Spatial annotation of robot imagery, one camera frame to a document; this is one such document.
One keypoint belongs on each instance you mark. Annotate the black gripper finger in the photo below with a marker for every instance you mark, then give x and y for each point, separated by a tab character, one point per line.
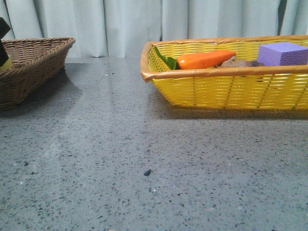
4	29

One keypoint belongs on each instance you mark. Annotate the yellow packing tape roll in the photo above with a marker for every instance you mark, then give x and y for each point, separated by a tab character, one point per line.
7	65

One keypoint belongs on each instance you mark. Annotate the brown wicker basket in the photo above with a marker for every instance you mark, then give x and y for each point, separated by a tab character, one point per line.
34	62

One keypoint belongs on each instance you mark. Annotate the white curtain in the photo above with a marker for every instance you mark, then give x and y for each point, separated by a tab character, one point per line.
120	28

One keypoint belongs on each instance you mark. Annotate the orange toy carrot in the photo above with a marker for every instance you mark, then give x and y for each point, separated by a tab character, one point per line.
196	60

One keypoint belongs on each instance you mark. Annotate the small black debris crumb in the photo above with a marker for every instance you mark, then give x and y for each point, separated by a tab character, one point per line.
148	172

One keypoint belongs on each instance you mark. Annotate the brown lumpy object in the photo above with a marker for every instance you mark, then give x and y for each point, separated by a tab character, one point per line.
234	62

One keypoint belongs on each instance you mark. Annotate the yellow woven basket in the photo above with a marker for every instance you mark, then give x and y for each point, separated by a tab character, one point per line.
251	88

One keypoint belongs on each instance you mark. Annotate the purple foam block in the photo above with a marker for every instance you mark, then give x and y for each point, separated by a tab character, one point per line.
282	53

